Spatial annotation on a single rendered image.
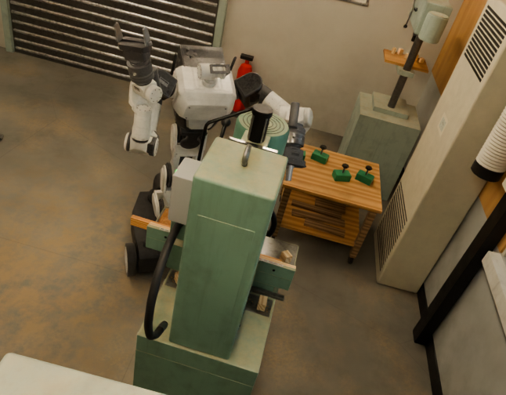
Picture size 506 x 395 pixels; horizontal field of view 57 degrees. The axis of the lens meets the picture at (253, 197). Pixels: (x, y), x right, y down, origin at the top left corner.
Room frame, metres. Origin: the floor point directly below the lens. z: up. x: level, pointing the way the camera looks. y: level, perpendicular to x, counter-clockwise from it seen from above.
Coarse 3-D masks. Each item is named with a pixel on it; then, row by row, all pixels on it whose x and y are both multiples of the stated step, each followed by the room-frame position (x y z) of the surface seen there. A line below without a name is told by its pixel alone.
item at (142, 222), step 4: (132, 216) 1.37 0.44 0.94; (136, 216) 1.38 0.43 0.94; (132, 220) 1.36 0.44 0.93; (136, 220) 1.36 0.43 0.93; (140, 220) 1.36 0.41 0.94; (144, 220) 1.37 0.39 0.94; (148, 220) 1.37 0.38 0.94; (152, 220) 1.38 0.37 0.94; (132, 224) 1.36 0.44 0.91; (136, 224) 1.36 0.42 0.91; (140, 224) 1.36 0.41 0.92; (144, 224) 1.36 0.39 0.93; (160, 224) 1.37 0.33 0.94; (164, 224) 1.37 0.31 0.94; (144, 228) 1.36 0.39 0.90; (268, 256) 1.34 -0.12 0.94; (280, 260) 1.34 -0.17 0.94
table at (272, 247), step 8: (160, 216) 1.45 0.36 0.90; (152, 240) 1.32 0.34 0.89; (272, 240) 1.49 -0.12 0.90; (152, 248) 1.32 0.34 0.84; (160, 248) 1.32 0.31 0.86; (264, 248) 1.42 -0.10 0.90; (272, 248) 1.43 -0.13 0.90; (280, 248) 1.45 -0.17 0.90; (288, 248) 1.46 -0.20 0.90; (296, 248) 1.47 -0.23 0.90; (272, 256) 1.39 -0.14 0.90; (296, 256) 1.42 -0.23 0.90; (256, 272) 1.29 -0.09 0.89; (256, 280) 1.29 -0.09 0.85; (264, 280) 1.29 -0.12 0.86; (272, 280) 1.29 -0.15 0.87; (280, 280) 1.29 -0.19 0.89; (288, 280) 1.29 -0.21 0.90; (288, 288) 1.28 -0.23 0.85
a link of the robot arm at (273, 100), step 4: (272, 92) 1.97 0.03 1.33; (268, 96) 1.94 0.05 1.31; (272, 96) 1.95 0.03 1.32; (276, 96) 1.96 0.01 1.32; (264, 100) 1.94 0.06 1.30; (268, 100) 1.94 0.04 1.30; (272, 100) 1.94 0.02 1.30; (276, 100) 1.94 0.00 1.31; (280, 100) 1.95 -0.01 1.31; (284, 100) 1.96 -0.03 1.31; (268, 104) 1.93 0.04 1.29; (272, 104) 1.93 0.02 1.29; (276, 104) 1.93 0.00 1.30; (280, 104) 1.93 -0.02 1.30; (284, 104) 1.93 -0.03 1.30; (288, 104) 1.95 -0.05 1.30; (272, 108) 1.92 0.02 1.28; (276, 108) 1.92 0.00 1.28; (276, 112) 1.91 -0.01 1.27
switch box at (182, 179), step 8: (184, 160) 1.07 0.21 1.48; (192, 160) 1.08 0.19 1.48; (184, 168) 1.03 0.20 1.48; (192, 168) 1.04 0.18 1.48; (176, 176) 0.99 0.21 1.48; (184, 176) 0.99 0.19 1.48; (192, 176) 1.00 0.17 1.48; (176, 184) 0.99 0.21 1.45; (184, 184) 0.98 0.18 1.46; (176, 192) 0.99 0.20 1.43; (184, 192) 0.98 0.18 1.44; (176, 200) 0.99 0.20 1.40; (184, 200) 0.98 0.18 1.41; (176, 208) 0.99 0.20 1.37; (184, 208) 0.98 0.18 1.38; (168, 216) 0.99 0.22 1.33; (176, 216) 0.99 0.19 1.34; (184, 216) 0.98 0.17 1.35; (184, 224) 0.98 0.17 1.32
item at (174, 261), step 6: (180, 240) 1.17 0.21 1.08; (174, 246) 1.14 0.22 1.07; (180, 246) 1.14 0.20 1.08; (174, 252) 1.14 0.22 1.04; (180, 252) 1.14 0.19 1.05; (168, 258) 1.14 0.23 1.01; (174, 258) 1.14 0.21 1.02; (180, 258) 1.14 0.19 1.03; (168, 264) 1.14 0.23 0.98; (174, 264) 1.14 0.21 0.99
